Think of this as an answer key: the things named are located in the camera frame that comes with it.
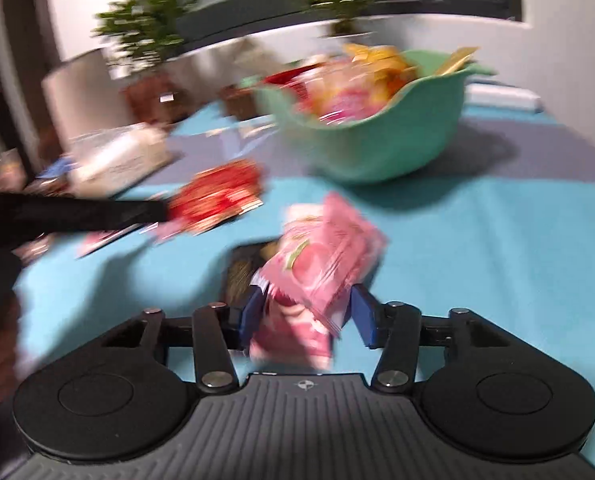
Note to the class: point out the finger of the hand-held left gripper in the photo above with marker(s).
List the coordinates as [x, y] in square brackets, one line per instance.
[97, 215]

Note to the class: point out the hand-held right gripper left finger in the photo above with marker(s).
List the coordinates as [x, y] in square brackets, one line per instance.
[255, 315]

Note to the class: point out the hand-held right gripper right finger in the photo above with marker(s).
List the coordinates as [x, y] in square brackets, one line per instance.
[363, 317]

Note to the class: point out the pink snack packet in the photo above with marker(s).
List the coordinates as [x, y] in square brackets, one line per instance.
[322, 265]

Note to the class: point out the red gold-edged packet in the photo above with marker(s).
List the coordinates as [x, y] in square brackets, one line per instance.
[215, 195]

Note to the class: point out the green plastic bowl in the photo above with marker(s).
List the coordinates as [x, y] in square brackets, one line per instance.
[377, 145]

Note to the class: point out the red and white snack packet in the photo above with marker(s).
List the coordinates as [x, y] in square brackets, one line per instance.
[287, 82]

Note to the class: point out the yellow snack packet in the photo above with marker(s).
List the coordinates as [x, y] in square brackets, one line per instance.
[377, 67]

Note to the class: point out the gold sachet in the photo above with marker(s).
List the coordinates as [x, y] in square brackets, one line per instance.
[455, 60]

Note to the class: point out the pink bear lollipop packet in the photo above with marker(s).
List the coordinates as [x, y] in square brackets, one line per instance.
[105, 242]

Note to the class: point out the dark snack packet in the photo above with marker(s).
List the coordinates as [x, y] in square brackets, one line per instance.
[240, 270]

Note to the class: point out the white tissue pack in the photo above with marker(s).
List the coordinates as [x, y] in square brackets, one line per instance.
[122, 160]

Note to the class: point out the blue patterned tablecloth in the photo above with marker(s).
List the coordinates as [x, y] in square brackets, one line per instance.
[477, 240]

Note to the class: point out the leafy potted plant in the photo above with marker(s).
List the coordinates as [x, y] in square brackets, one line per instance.
[147, 45]

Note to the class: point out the white box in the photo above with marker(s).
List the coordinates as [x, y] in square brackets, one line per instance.
[502, 96]

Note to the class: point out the potted fern in white pot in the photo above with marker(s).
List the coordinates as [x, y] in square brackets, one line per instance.
[342, 0]

